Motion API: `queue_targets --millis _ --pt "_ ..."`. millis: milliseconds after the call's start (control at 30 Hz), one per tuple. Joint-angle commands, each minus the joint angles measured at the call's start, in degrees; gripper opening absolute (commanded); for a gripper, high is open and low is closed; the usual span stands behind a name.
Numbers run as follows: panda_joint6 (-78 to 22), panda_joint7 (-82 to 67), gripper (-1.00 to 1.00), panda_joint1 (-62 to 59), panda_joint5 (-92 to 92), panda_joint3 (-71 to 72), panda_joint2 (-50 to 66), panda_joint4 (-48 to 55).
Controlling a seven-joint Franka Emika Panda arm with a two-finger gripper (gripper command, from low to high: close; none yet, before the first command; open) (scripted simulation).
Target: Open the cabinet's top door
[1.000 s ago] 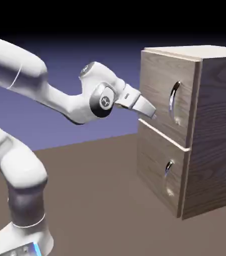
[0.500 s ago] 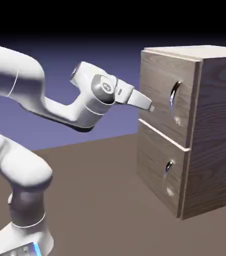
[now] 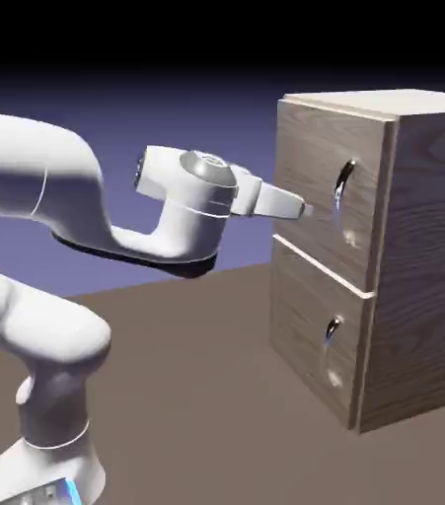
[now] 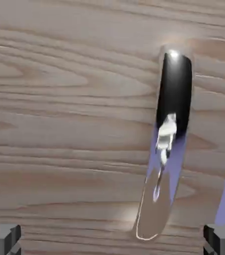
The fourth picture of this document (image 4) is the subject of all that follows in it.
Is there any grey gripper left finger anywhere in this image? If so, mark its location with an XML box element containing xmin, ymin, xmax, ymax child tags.
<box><xmin>0</xmin><ymin>223</ymin><xmax>22</xmax><ymax>255</ymax></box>

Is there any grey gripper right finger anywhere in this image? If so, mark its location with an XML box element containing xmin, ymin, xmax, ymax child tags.
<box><xmin>203</xmin><ymin>223</ymin><xmax>225</xmax><ymax>255</ymax></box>

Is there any light wood cabinet door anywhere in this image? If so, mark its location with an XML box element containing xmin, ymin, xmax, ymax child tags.
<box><xmin>0</xmin><ymin>0</ymin><xmax>225</xmax><ymax>255</ymax></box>

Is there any shiny curved metal handle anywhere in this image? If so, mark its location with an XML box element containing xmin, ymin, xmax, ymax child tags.
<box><xmin>131</xmin><ymin>45</ymin><xmax>196</xmax><ymax>241</ymax></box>

